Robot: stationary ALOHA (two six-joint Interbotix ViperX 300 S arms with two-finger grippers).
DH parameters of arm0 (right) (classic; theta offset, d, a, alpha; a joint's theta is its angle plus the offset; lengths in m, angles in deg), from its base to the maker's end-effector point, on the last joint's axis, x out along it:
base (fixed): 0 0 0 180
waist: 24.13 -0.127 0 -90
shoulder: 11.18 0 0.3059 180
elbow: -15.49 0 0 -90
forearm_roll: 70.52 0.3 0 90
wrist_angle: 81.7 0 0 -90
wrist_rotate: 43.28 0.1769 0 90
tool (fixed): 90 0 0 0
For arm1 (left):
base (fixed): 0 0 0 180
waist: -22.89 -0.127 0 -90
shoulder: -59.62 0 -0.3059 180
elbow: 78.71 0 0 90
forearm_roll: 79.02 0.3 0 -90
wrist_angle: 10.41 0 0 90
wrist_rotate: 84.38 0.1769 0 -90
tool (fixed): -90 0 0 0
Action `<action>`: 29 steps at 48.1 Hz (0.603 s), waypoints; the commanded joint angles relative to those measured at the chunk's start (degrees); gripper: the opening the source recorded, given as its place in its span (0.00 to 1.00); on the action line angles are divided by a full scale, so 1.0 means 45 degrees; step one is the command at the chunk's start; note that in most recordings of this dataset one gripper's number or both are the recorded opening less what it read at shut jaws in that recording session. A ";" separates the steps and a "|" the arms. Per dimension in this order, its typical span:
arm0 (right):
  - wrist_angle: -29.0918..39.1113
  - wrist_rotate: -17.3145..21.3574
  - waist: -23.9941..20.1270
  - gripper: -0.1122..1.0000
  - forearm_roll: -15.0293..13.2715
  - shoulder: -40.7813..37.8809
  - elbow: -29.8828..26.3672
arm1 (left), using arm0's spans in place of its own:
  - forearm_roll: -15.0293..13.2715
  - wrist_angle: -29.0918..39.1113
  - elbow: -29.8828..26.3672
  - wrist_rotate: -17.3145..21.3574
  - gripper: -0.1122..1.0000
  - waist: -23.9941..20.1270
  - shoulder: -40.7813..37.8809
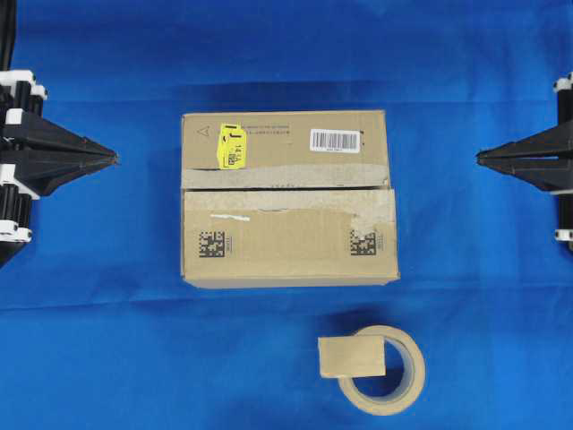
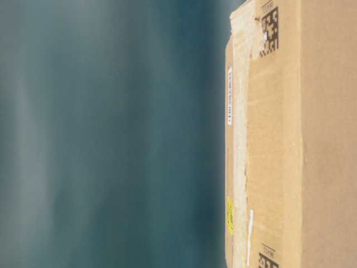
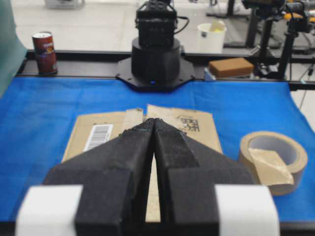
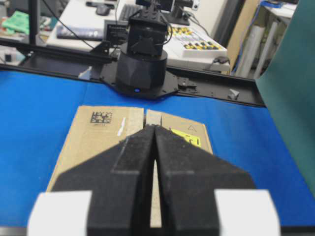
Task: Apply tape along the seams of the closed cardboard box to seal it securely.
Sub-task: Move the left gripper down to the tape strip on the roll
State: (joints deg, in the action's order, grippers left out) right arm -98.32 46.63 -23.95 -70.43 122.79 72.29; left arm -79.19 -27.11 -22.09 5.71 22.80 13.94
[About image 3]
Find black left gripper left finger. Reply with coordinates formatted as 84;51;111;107
15;118;155;236

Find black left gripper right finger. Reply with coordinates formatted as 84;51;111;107
154;118;281;236

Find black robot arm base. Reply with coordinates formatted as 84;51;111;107
116;0;195;91

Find brown cardboard box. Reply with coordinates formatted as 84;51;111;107
61;104;224;223

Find brown packing tape roll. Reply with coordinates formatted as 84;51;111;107
238;131;308;196

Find blue table cloth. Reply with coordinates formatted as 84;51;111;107
0;77;315;221

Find brown foam block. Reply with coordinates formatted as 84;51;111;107
208;58;254;78

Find white plastic bucket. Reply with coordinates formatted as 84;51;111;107
197;20;227;54

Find red snack can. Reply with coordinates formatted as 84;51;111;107
32;31;58;74

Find green backdrop sheet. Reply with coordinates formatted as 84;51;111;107
0;0;27;95

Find black table edge rail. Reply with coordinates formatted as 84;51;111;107
16;50;315;91

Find black camera tripod stand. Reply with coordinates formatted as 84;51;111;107
241;0;315;81

